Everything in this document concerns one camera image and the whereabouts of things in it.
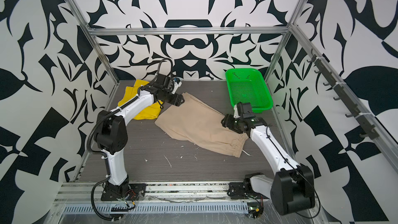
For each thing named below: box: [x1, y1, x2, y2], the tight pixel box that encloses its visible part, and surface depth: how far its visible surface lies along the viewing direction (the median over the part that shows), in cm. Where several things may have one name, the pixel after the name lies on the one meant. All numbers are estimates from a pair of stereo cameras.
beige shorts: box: [154, 92, 249, 159], surface depth 93 cm
